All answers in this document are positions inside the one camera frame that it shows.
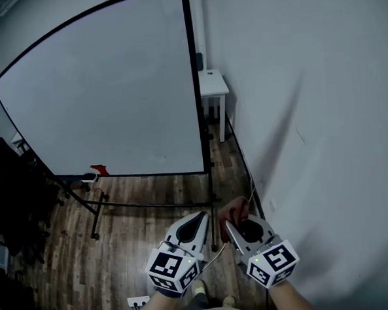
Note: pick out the dark red cloth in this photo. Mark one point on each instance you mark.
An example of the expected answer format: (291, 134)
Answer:
(231, 212)

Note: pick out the person's shoe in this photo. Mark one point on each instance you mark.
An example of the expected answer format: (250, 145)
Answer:
(198, 286)
(228, 301)

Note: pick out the person's left shoe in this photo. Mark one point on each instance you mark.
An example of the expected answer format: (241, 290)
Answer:
(198, 286)

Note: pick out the black wall box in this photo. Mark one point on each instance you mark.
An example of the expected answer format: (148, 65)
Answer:
(199, 61)

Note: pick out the white side table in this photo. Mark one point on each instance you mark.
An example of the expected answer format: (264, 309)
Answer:
(213, 84)

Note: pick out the person's right shoe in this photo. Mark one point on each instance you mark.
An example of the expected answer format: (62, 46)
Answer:
(228, 301)

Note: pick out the black office chair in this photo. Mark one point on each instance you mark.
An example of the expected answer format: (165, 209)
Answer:
(2, 153)
(20, 214)

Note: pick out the person's left forearm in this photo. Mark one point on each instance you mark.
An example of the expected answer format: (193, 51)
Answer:
(154, 309)

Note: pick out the black framed whiteboard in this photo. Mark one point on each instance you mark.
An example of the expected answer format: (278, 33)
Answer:
(111, 90)

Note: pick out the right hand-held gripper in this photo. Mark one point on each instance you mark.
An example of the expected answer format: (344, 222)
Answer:
(272, 264)

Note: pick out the person's dark trousers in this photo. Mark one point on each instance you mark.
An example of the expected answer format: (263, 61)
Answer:
(198, 303)

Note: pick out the person's right forearm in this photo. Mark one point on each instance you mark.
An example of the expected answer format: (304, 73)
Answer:
(289, 300)

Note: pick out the white power strip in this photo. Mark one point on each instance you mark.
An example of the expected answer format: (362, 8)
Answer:
(138, 301)

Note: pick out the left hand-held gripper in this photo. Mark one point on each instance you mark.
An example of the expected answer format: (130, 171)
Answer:
(173, 267)

